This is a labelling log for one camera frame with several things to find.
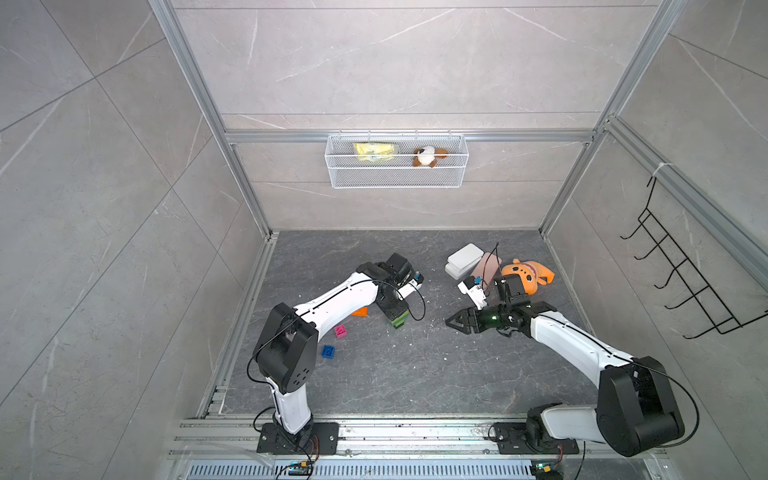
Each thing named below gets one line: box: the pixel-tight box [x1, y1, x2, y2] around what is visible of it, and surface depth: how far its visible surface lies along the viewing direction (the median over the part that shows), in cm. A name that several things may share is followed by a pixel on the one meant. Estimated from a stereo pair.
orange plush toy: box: [501, 258, 555, 295], surface depth 98 cm
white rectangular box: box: [445, 243, 484, 280], surface depth 106 cm
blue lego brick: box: [321, 345, 335, 359], surface depth 89 cm
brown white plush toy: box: [412, 146, 449, 168], surface depth 89 cm
